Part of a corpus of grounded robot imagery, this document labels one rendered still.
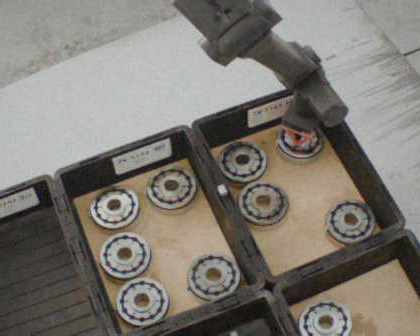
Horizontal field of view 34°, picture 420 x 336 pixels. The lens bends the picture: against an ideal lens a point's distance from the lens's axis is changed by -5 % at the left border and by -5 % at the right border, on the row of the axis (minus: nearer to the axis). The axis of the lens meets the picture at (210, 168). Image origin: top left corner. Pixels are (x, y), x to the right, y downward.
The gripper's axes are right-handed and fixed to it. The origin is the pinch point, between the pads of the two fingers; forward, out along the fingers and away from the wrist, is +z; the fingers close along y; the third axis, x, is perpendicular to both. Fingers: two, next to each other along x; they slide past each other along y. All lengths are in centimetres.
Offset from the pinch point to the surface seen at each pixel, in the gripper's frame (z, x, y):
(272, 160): 4.5, 3.9, -6.0
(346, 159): 1.1, -10.8, -0.6
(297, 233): 4.8, -8.4, -19.6
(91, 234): 6.2, 28.8, -39.1
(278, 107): -2.3, 7.0, 2.6
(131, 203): 2.9, 24.0, -30.2
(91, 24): 87, 122, 77
